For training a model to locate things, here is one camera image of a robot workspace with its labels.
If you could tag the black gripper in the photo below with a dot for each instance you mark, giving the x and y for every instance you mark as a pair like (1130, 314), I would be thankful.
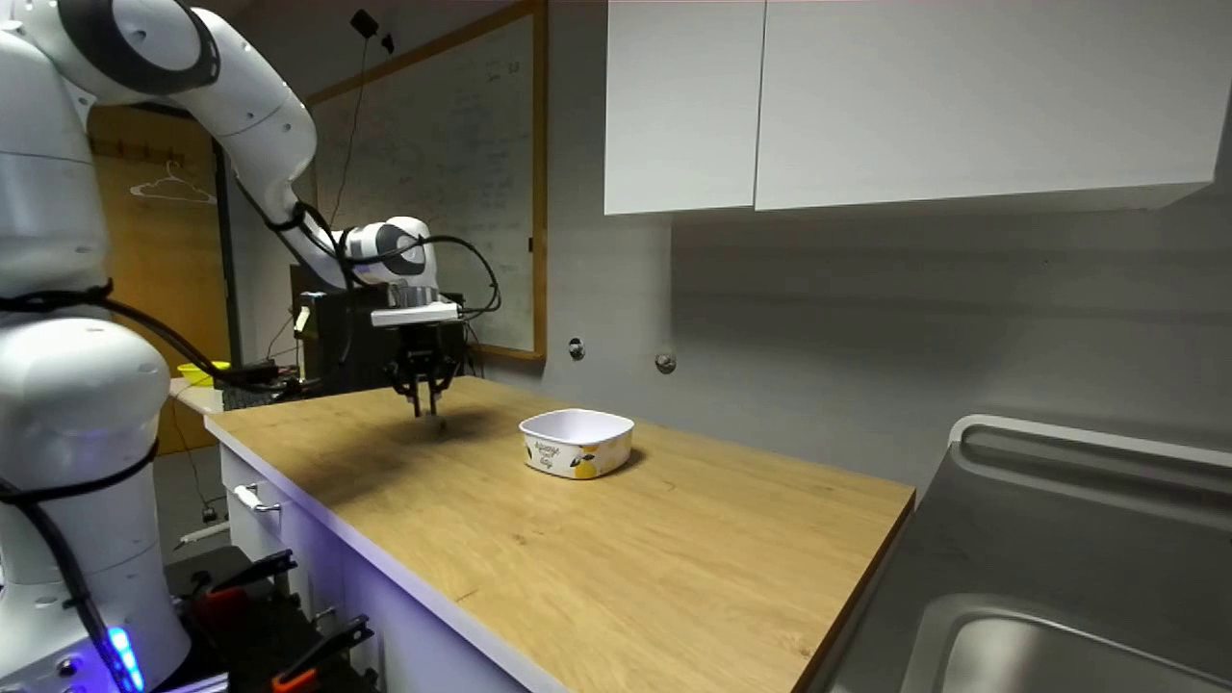
(424, 349)

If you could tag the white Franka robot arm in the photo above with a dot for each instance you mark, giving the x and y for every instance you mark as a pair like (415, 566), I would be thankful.
(65, 426)

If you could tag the white bowl with yellow print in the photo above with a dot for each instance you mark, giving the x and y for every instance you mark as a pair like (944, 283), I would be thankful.
(575, 446)

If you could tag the small yellow object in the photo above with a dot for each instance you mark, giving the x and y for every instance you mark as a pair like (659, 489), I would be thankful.
(194, 376)

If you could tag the wood-framed whiteboard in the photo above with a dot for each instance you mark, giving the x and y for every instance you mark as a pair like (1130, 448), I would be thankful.
(475, 154)

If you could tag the wooden door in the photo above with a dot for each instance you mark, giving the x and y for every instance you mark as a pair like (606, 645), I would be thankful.
(167, 254)

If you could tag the black ceiling fixture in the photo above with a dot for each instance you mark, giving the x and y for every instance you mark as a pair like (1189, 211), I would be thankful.
(370, 30)

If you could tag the narrow white cabinet door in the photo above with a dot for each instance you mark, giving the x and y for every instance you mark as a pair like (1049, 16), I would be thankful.
(678, 111)

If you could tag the wide white cabinet door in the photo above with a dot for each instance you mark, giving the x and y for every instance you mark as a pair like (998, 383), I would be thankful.
(976, 102)

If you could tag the stainless steel sink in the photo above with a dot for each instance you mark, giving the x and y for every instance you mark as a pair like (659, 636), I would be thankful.
(1066, 562)

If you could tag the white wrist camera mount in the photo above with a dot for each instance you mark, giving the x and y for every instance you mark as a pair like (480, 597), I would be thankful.
(415, 314)

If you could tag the small dark wall fitting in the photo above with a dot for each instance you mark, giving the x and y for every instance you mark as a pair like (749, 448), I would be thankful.
(575, 349)

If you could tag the round metal wall knob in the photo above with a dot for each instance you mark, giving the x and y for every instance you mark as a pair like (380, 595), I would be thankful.
(665, 362)

